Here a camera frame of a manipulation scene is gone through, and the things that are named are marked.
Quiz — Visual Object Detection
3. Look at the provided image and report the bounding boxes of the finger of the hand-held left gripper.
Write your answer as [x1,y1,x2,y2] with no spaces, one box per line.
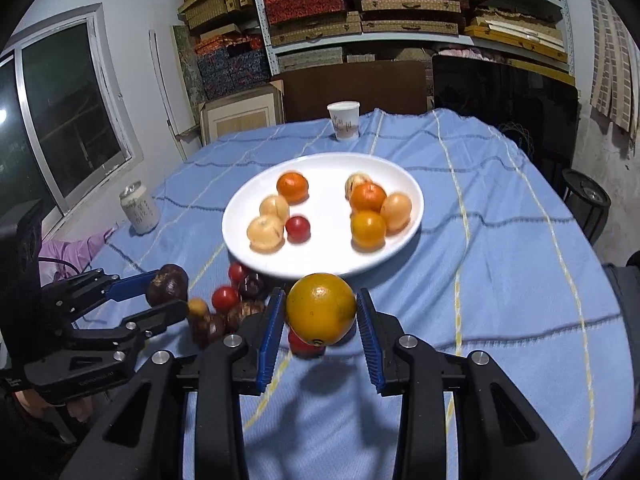
[74,299,190,357]
[42,269,162,323]

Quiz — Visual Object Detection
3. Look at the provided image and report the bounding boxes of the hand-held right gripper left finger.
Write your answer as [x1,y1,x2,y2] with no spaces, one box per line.
[60,287,288,480]

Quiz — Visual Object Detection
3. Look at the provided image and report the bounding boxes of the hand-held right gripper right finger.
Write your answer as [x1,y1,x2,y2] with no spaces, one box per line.
[355,287,583,480]

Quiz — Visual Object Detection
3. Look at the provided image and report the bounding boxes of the dark water chestnut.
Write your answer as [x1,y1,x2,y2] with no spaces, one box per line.
[227,301,267,332]
[191,315,228,350]
[146,263,190,308]

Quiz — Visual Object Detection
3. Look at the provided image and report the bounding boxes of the dark purple cherry tomato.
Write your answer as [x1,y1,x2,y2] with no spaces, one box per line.
[238,275,268,302]

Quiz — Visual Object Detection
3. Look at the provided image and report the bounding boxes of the yellow-orange tomato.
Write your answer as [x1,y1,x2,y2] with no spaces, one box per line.
[285,273,357,347]
[350,210,387,252]

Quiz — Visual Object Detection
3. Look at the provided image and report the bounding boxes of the pale yellow round fruit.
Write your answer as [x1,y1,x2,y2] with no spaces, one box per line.
[259,195,291,222]
[247,215,287,253]

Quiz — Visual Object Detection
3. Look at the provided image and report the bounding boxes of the white plate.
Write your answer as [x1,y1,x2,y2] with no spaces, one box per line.
[221,152,425,280]

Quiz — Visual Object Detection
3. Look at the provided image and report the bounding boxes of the pale orange round fruit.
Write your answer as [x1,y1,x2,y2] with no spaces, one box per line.
[380,193,413,233]

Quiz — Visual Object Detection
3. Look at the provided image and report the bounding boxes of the small mandarin orange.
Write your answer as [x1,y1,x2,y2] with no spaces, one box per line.
[349,183,388,213]

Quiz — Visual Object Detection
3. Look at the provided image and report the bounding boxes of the large mandarin orange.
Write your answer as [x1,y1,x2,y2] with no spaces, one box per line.
[276,171,310,204]

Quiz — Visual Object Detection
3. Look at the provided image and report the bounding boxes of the pale striped round fruit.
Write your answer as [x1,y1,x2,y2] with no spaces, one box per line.
[344,172,373,198]

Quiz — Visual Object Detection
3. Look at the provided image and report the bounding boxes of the person's left hand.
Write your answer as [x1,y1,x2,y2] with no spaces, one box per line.
[12,387,96,423]

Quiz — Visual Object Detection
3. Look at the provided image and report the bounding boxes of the purple garment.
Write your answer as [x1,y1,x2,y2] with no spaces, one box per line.
[39,227,118,281]

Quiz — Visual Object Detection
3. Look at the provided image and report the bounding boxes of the white drink can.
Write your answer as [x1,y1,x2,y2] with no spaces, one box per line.
[119,182,161,235]

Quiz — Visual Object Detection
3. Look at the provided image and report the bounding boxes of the blue checked tablecloth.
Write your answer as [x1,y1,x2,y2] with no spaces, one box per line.
[87,107,623,480]

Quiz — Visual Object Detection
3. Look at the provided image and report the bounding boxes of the dark sliding window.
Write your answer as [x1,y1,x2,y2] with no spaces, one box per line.
[0,4,146,246]

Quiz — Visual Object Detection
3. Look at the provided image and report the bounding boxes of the white wooden strips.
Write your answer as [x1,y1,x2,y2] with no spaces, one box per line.
[149,29,188,161]

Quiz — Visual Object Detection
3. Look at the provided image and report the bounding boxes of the beige framed panel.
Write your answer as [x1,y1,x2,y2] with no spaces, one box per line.
[199,85,285,145]

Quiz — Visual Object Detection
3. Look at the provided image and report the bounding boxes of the white paper cup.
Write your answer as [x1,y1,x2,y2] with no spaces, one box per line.
[327,101,361,142]

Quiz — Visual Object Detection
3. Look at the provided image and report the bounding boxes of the green marbled panel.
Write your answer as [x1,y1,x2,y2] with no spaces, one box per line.
[172,25,207,103]

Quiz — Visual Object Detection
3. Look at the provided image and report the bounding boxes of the stack of blue patterned boxes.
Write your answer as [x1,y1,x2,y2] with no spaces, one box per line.
[196,42,272,101]

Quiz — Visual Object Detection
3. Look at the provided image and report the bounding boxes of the brown board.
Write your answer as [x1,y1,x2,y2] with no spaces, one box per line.
[272,60,431,123]

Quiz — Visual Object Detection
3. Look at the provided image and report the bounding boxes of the round black stool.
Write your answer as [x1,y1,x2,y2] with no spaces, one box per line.
[560,169,612,246]

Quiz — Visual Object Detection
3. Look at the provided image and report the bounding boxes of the red patterned box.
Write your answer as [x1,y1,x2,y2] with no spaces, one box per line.
[194,30,263,56]

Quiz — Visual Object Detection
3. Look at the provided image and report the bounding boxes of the black jacket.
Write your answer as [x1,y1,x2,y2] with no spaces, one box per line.
[602,252,640,361]

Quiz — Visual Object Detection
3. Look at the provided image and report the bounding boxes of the black flat panel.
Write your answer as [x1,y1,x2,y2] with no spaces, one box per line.
[431,54,581,186]

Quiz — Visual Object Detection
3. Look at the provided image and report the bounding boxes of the white metal shelf rack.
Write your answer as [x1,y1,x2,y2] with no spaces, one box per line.
[247,0,576,76]

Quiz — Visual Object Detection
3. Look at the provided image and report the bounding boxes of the stack of flat gift boxes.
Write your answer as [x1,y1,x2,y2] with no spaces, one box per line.
[257,0,571,73]

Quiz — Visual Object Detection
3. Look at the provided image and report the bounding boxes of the tan woven hanging blind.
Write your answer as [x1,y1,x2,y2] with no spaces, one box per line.
[589,0,640,141]

